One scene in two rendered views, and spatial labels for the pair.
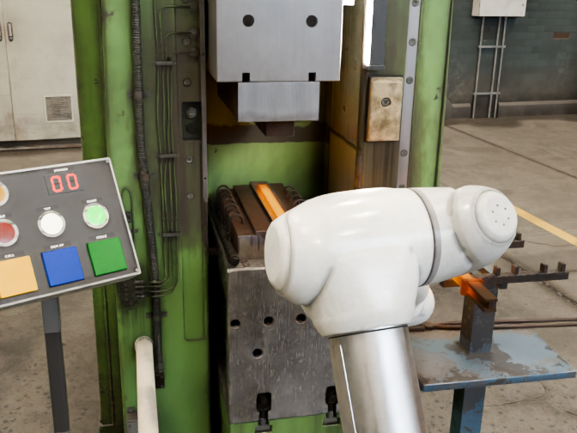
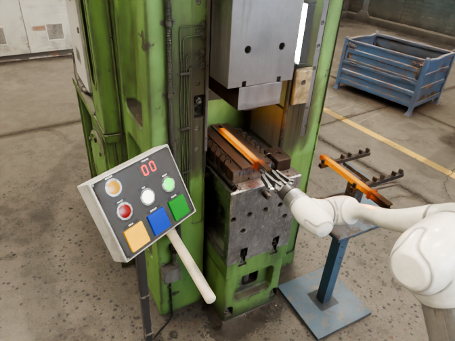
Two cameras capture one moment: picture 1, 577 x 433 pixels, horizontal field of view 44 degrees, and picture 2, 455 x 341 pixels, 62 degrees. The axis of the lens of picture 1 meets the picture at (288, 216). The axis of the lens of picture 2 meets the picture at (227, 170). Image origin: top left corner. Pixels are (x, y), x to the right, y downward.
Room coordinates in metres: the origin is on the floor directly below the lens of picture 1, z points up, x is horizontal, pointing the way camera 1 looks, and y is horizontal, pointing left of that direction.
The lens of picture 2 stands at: (0.40, 0.57, 1.88)
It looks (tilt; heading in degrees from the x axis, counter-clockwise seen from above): 33 degrees down; 342
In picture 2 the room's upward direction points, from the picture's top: 4 degrees clockwise
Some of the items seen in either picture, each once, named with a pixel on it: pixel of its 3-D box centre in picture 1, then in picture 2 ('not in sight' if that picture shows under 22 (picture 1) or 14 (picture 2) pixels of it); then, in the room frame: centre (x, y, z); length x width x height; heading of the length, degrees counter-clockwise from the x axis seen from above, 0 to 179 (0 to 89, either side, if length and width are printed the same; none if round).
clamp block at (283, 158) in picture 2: not in sight; (277, 159); (1.81, -0.13, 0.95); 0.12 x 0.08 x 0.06; 13
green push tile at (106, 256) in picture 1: (106, 256); (178, 207); (1.47, 0.40, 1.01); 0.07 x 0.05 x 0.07; 128
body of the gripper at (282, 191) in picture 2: not in sight; (284, 189); (1.52, -0.04, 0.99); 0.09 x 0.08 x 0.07; 12
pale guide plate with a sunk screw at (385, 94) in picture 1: (384, 109); (301, 86); (1.91, -0.25, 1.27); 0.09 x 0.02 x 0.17; 103
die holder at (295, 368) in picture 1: (279, 298); (235, 190); (1.94, 0.02, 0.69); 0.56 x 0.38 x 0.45; 13
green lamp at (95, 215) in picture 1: (95, 216); (168, 183); (1.51, 0.43, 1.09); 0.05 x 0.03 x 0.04; 103
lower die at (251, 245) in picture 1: (262, 216); (229, 149); (1.92, 0.07, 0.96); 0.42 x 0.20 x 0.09; 13
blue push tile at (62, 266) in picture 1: (62, 266); (158, 221); (1.41, 0.48, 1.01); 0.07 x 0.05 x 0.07; 128
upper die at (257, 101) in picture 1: (263, 88); (234, 78); (1.92, 0.07, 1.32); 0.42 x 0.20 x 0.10; 13
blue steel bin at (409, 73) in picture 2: not in sight; (391, 70); (4.59, -3.01, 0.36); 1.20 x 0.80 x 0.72; 23
